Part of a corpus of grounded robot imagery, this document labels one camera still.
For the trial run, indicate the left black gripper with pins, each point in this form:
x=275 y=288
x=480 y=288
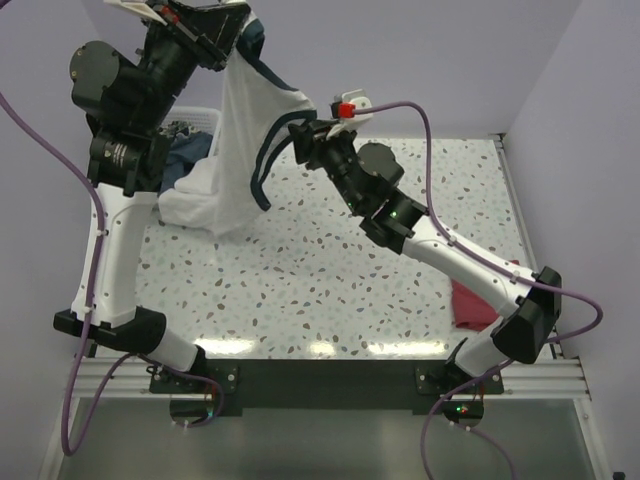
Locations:
x=208 y=31

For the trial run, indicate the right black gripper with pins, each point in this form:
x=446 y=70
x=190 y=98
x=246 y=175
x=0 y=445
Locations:
x=312 y=141

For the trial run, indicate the white tank top navy trim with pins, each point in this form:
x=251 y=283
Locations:
x=225 y=191

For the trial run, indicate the red tank top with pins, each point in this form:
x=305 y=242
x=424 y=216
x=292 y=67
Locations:
x=470 y=312

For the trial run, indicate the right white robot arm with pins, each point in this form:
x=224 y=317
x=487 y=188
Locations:
x=367 y=179

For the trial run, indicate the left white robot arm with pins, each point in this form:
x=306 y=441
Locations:
x=125 y=104

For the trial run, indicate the patterned tank top in basket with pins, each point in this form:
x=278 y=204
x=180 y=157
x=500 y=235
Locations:
x=176 y=129

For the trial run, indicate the blue denim tank top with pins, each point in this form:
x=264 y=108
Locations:
x=186 y=149

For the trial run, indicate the white plastic basket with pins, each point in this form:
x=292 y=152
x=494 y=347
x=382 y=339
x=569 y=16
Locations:
x=202 y=118

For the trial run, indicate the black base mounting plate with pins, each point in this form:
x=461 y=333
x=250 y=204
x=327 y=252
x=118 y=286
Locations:
x=357 y=385

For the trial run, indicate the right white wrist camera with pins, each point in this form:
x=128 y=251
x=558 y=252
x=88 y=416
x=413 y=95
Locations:
x=345 y=111

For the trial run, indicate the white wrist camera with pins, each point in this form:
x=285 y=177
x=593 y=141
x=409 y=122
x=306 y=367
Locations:
x=138 y=8
x=345 y=111

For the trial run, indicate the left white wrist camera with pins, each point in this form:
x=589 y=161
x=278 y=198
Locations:
x=138 y=8

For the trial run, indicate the aluminium front rail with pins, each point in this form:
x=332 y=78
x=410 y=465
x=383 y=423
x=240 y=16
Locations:
x=129 y=380

